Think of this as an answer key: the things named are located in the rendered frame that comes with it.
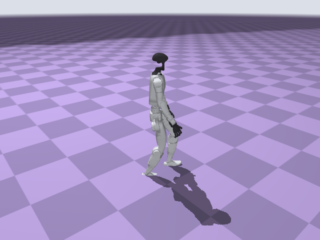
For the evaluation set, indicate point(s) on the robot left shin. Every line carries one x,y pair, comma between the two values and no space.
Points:
171,147

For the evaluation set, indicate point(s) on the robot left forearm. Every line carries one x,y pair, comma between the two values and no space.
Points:
164,99

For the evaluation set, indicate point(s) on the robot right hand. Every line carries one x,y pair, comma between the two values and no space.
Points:
176,129

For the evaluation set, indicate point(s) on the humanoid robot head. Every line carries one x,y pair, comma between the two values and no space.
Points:
159,58

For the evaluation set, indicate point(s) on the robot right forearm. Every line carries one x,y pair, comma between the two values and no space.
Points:
165,111

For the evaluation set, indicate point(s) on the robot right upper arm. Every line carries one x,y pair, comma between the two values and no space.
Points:
158,86

